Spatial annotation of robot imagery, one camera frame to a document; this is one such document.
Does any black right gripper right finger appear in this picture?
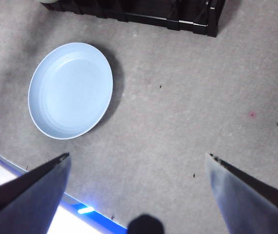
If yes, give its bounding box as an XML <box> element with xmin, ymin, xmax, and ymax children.
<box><xmin>205</xmin><ymin>153</ymin><xmax>278</xmax><ymax>234</ymax></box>

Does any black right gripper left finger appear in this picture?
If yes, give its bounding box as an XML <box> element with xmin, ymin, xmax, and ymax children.
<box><xmin>0</xmin><ymin>152</ymin><xmax>72</xmax><ymax>234</ymax></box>

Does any blue round plate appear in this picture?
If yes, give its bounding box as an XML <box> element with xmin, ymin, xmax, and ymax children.
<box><xmin>28</xmin><ymin>42</ymin><xmax>114</xmax><ymax>140</ymax></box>

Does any black plastic plate rack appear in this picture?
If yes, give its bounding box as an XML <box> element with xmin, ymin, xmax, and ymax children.
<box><xmin>37</xmin><ymin>0</ymin><xmax>227</xmax><ymax>38</ymax></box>

